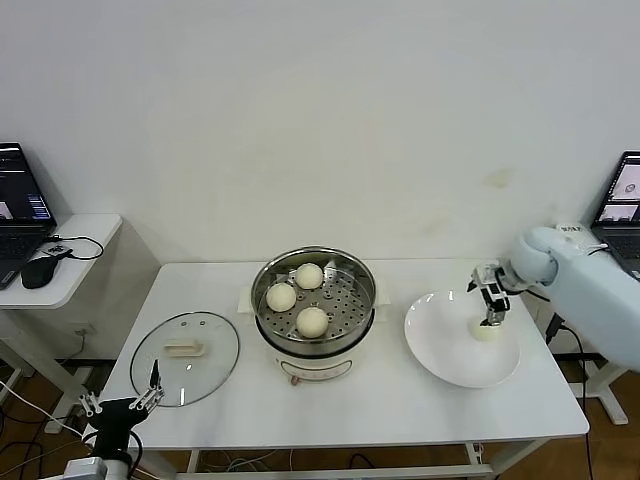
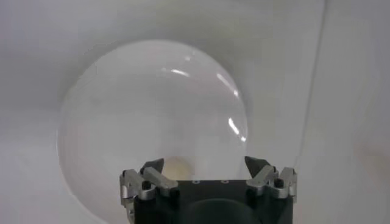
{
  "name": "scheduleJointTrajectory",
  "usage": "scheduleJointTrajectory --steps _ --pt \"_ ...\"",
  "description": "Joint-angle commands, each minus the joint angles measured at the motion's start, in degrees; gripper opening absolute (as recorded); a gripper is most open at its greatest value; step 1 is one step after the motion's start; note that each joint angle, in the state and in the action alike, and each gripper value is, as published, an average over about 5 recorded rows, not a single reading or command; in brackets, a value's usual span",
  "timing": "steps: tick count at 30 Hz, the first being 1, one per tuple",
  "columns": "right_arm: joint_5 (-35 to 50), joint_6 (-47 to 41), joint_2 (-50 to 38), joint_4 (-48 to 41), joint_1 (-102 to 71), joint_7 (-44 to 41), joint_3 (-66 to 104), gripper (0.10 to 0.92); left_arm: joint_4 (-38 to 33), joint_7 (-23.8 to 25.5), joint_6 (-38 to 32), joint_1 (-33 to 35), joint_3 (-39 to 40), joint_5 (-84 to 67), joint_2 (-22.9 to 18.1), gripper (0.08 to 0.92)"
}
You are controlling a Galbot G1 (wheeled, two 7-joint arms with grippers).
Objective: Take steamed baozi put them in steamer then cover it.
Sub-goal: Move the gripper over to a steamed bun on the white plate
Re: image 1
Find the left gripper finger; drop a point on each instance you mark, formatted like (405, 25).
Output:
(91, 404)
(152, 387)

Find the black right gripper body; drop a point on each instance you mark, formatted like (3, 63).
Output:
(499, 290)

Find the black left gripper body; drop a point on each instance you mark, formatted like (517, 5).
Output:
(117, 415)

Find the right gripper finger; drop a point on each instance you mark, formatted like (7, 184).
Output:
(496, 316)
(474, 286)

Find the white steamed baozi bun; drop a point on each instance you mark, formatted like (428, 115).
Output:
(280, 297)
(482, 332)
(308, 276)
(312, 321)

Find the glass pot lid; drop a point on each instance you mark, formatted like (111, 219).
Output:
(200, 360)

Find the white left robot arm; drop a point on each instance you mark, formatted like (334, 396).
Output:
(120, 470)

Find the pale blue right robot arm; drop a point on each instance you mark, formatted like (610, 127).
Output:
(590, 290)

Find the perforated steel steamer basket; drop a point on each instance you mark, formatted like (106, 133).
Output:
(345, 310)

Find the white power strip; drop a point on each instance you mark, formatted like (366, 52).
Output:
(56, 426)

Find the white round plate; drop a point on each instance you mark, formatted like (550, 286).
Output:
(450, 350)

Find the white printed label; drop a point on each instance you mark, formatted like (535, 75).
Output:
(572, 229)

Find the black computer mouse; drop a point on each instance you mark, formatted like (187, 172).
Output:
(40, 272)

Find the white side desk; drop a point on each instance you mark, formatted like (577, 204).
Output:
(616, 407)
(85, 235)

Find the black open laptop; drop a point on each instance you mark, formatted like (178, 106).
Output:
(20, 200)
(625, 200)

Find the small black usb hub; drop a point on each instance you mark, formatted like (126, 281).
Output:
(59, 250)

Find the cream electric cooker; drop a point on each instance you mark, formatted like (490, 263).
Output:
(315, 367)

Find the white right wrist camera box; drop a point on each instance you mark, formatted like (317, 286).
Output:
(484, 274)

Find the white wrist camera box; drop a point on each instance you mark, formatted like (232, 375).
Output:
(484, 274)
(85, 469)

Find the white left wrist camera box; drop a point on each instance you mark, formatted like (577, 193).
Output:
(85, 469)

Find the white wall socket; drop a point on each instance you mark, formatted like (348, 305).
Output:
(82, 330)

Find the white table frame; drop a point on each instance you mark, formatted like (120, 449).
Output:
(325, 471)

